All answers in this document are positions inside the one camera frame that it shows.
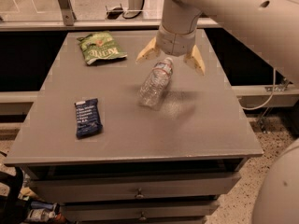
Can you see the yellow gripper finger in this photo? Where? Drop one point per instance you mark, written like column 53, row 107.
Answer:
column 151, row 51
column 195, row 61

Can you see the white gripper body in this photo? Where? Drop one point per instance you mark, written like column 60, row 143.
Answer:
column 175, row 43

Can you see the clear plastic water bottle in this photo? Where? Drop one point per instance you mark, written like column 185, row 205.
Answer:
column 155, row 84

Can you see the green snack bag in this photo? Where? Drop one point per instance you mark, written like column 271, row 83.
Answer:
column 100, row 46

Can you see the dark blue snack bar wrapper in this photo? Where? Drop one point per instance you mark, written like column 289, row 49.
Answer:
column 88, row 118

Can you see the grey drawer cabinet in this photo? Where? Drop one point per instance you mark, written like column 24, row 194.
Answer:
column 199, row 127

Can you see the upper grey drawer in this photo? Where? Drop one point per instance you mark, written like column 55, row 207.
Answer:
column 134, row 187

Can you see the grey drawer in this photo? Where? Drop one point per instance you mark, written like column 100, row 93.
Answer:
column 140, row 211
column 134, row 187

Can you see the lower grey drawer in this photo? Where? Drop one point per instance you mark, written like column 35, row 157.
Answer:
column 140, row 211

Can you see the clutter items on floor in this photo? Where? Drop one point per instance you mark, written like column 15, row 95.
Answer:
column 40, row 212

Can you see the black bag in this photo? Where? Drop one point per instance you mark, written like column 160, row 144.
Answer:
column 13, row 210

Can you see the white stand with black cable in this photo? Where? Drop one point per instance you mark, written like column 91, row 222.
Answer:
column 134, row 9

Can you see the metal railing frame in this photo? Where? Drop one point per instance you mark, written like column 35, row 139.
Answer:
column 93, row 19

